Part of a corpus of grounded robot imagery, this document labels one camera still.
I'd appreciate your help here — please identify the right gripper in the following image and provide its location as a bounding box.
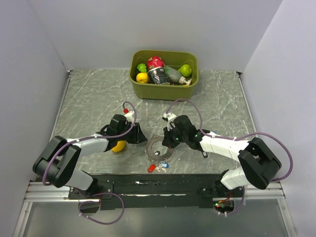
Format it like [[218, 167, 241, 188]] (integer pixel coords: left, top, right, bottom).
[[162, 124, 188, 149]]

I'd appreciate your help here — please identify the red dragon fruit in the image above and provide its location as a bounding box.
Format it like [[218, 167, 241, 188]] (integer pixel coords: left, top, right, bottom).
[[146, 56, 164, 70]]

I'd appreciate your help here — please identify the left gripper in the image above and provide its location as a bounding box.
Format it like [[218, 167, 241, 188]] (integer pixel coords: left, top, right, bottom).
[[117, 122, 148, 144]]

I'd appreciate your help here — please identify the purple cable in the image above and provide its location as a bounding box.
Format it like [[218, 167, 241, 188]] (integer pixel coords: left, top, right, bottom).
[[165, 98, 294, 215], [41, 101, 138, 225]]

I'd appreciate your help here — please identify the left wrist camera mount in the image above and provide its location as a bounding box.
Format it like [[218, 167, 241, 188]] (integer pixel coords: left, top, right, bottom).
[[123, 108, 135, 122]]

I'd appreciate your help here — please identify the grey pump bottle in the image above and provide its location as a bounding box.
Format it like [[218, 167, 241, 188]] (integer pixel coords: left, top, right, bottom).
[[164, 65, 192, 86]]

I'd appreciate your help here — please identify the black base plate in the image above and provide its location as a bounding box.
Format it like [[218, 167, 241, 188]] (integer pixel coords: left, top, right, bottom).
[[68, 174, 242, 210]]

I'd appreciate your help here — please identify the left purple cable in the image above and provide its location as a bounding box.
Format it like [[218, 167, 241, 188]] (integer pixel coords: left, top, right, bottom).
[[41, 101, 138, 225]]

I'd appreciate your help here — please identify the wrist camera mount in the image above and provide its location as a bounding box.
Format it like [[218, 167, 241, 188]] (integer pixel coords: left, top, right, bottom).
[[162, 113, 177, 131], [123, 108, 135, 122]]

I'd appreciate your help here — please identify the olive green plastic bin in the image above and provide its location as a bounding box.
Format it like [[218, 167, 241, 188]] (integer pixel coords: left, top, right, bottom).
[[129, 50, 199, 101]]

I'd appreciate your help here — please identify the yellow lemon on table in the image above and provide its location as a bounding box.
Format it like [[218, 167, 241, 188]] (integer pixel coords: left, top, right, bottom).
[[111, 141, 126, 153]]

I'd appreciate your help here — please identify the blue key tag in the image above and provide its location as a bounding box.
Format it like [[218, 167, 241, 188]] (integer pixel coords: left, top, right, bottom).
[[159, 162, 169, 168]]

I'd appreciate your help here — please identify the yellow lemon in bin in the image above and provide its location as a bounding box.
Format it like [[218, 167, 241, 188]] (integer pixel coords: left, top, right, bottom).
[[136, 73, 150, 83]]

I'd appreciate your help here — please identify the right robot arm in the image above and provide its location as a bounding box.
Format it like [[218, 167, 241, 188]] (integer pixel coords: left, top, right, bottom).
[[162, 113, 281, 197]]

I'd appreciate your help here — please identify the black can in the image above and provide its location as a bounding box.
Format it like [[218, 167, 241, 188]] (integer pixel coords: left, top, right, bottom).
[[147, 67, 170, 85]]

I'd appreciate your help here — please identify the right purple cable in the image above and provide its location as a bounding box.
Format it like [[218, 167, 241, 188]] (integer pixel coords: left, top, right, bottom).
[[165, 98, 294, 215]]

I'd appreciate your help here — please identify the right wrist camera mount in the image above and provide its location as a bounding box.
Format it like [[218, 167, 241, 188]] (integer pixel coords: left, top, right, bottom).
[[162, 113, 177, 131]]

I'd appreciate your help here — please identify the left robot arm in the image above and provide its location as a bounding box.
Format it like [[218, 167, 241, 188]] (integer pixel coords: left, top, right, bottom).
[[33, 112, 147, 198]]

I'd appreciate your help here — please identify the green pepper toy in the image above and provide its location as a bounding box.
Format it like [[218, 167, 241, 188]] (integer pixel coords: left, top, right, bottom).
[[136, 63, 148, 73]]

